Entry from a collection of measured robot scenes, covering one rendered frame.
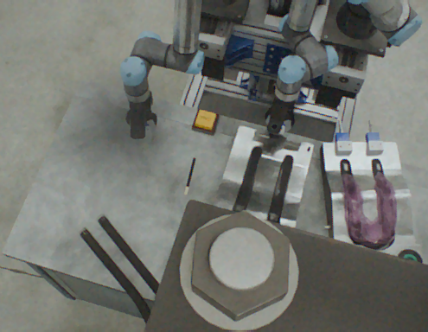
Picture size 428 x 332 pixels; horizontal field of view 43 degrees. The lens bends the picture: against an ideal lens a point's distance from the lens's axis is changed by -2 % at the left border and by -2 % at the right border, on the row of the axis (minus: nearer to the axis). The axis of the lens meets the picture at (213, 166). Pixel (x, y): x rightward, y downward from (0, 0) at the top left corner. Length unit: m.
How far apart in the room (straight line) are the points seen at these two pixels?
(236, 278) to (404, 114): 2.68
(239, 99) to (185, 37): 1.16
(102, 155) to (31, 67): 1.37
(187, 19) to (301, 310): 1.15
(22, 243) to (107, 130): 0.48
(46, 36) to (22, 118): 0.54
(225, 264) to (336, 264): 0.12
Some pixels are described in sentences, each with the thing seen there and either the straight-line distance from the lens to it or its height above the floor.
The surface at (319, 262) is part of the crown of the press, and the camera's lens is 0.55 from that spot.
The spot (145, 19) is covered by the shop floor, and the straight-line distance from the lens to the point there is 3.30.
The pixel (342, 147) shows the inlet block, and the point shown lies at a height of 0.88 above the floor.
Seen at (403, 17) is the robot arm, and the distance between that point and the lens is 1.73.
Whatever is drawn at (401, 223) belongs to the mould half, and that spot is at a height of 0.88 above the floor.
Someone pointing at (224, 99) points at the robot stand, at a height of 0.21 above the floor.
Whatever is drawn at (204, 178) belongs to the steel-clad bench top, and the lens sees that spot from 1.88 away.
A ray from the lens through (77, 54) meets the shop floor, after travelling 3.21.
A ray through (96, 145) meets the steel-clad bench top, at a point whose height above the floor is 0.80.
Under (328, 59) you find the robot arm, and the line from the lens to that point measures 1.71.
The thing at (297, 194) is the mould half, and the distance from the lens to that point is 1.79.
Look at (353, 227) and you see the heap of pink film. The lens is 1.79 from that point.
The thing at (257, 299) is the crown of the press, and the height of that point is 2.04.
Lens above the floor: 2.53
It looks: 65 degrees down
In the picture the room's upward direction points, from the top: 2 degrees clockwise
